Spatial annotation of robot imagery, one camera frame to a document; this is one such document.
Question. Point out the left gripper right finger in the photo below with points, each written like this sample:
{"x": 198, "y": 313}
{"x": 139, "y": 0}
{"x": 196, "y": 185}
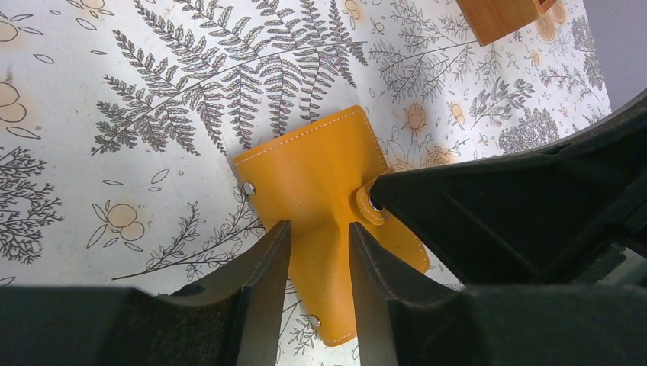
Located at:
{"x": 402, "y": 316}

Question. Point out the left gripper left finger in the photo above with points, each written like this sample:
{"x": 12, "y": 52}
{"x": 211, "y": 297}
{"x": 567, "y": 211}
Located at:
{"x": 239, "y": 306}

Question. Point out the yellow leather card holder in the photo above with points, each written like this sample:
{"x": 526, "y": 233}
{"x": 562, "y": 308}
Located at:
{"x": 319, "y": 177}

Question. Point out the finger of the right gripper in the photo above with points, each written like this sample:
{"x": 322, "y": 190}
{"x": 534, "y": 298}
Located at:
{"x": 540, "y": 216}

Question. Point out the floral patterned table mat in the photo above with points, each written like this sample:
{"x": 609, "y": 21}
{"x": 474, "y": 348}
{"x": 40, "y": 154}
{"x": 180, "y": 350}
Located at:
{"x": 120, "y": 119}

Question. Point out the orange wooden compartment tray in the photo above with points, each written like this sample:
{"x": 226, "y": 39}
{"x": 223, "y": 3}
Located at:
{"x": 491, "y": 20}

